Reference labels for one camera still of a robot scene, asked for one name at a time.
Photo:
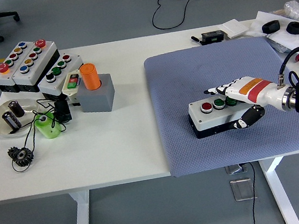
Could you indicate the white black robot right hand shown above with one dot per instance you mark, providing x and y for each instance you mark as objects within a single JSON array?
[{"x": 252, "y": 89}]

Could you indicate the white four-control button box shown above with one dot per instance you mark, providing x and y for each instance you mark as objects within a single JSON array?
[{"x": 214, "y": 119}]

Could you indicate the white button box black knob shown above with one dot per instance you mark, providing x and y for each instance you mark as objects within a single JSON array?
[{"x": 60, "y": 76}]

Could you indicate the five-button box with mushroom button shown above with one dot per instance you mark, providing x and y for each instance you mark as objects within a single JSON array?
[
  {"x": 40, "y": 62},
  {"x": 3, "y": 81}
]

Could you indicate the clear plastic packet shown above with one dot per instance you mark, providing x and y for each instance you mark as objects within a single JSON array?
[{"x": 279, "y": 45}]

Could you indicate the black device green label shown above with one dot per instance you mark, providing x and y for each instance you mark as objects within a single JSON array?
[{"x": 211, "y": 36}]

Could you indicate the grey-blue textured mat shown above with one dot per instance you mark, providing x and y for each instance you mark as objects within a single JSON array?
[{"x": 179, "y": 84}]

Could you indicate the white foam sheet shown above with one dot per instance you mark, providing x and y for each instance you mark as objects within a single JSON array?
[{"x": 265, "y": 16}]

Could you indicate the black pen tool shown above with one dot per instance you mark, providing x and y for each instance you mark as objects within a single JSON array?
[{"x": 196, "y": 39}]

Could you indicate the grey box under table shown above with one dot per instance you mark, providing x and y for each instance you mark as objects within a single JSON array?
[{"x": 235, "y": 169}]

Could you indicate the metal floor outlet plate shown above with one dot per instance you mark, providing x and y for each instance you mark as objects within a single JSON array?
[{"x": 243, "y": 189}]

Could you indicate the grey block with hole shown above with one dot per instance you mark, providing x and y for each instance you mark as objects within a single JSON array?
[{"x": 96, "y": 100}]

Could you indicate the orange cylinder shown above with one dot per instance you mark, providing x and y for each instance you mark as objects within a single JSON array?
[{"x": 89, "y": 77}]

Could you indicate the black power adapter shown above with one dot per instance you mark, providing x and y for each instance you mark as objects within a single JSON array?
[{"x": 62, "y": 110}]

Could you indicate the green plastic cylinder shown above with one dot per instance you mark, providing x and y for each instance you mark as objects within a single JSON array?
[{"x": 49, "y": 128}]

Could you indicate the brown-black capacitor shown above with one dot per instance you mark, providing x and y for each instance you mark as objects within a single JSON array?
[{"x": 17, "y": 109}]

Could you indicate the black striped capacitor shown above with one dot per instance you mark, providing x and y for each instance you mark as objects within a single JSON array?
[{"x": 11, "y": 120}]

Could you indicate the black metal gear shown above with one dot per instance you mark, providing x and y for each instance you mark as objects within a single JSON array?
[{"x": 16, "y": 155}]

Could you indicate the white wall switch panel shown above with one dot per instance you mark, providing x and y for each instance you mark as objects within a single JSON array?
[{"x": 234, "y": 28}]

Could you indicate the cream red-green switch box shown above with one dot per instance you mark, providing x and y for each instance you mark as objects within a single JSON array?
[{"x": 70, "y": 94}]

